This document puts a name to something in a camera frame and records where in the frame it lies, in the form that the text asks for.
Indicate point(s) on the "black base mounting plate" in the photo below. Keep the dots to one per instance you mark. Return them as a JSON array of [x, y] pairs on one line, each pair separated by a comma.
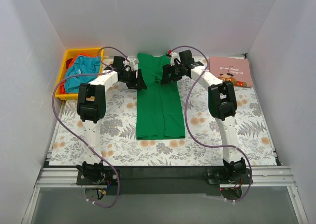
[[129, 180]]

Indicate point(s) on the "teal t-shirt in bin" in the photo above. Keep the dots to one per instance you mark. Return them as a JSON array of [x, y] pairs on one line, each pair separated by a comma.
[[81, 70]]

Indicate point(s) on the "yellow plastic bin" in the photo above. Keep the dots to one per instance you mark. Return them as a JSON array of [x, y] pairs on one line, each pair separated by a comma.
[[71, 54]]

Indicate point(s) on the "green t-shirt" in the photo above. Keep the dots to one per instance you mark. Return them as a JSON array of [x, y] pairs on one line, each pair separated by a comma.
[[159, 109]]

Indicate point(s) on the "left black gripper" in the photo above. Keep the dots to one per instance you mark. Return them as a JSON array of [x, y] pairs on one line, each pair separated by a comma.
[[136, 79]]

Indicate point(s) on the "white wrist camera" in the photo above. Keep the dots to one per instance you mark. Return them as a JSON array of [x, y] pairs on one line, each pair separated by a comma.
[[133, 63], [174, 57]]

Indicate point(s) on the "orange t-shirt in bin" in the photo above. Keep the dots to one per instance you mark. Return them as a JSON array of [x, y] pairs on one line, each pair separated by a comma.
[[70, 62]]

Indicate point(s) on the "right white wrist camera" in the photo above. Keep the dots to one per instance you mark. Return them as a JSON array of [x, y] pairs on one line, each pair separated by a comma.
[[174, 57]]

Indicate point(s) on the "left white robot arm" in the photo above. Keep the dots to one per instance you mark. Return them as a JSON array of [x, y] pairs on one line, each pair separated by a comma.
[[91, 108]]

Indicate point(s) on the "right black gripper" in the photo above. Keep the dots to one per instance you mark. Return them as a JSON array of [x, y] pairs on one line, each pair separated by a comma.
[[169, 73]]

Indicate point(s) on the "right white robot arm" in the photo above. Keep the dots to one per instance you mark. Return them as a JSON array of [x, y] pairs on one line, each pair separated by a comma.
[[222, 106]]

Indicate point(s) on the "pink folded t-shirt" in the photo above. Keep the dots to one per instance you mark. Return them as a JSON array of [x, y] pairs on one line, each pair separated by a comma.
[[233, 70]]

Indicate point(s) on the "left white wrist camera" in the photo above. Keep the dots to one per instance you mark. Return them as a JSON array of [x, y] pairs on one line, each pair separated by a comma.
[[133, 63]]

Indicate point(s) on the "aluminium frame rail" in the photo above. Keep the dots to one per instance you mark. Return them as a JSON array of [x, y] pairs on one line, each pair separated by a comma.
[[272, 199]]

